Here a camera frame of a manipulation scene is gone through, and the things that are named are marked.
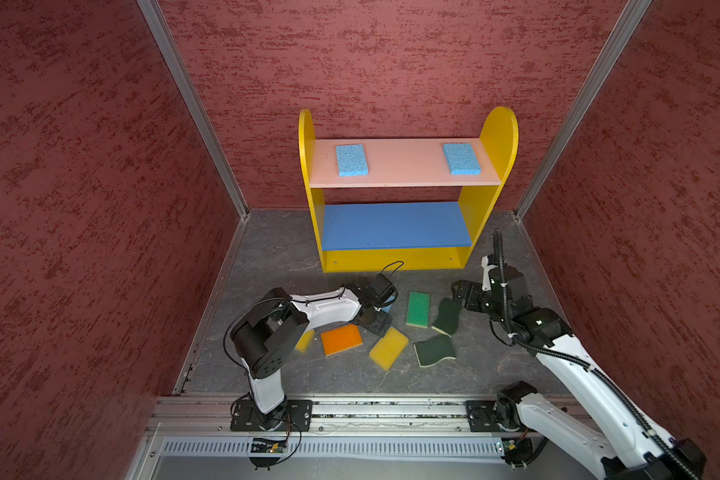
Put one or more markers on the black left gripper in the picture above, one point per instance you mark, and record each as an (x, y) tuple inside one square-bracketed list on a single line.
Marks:
[(382, 323)]

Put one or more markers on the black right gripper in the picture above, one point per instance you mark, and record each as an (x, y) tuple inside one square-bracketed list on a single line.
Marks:
[(473, 290)]

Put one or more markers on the orange sponge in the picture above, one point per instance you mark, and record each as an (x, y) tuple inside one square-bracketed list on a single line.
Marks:
[(341, 339)]

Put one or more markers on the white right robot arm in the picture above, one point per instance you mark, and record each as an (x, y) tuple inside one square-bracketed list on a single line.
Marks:
[(625, 443)]

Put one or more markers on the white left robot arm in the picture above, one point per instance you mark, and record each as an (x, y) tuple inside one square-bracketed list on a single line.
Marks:
[(264, 335)]

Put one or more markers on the yellow wooden shelf unit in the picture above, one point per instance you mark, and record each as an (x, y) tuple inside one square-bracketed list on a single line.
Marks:
[(423, 235)]

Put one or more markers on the dark green curved sponge upper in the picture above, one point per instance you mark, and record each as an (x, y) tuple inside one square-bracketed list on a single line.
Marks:
[(447, 319)]

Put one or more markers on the dark green curved sponge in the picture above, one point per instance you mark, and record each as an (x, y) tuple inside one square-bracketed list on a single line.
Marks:
[(432, 351), (447, 319)]

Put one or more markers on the green yellow scrub sponge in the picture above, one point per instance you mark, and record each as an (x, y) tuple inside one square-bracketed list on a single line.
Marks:
[(418, 308)]

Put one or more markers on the dark green curved sponge lower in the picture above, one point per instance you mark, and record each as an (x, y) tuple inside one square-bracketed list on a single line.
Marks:
[(432, 351)]

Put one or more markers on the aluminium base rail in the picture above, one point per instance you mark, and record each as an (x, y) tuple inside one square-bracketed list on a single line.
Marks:
[(455, 428)]

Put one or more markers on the aluminium corner frame post right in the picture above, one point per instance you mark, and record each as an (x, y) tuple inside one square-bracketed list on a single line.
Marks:
[(624, 28)]

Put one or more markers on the aluminium corner frame post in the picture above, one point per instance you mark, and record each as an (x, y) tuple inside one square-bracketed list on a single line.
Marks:
[(169, 50), (624, 28)]

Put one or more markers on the aluminium corner frame post left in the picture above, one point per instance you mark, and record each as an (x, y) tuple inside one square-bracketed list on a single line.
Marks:
[(169, 50)]

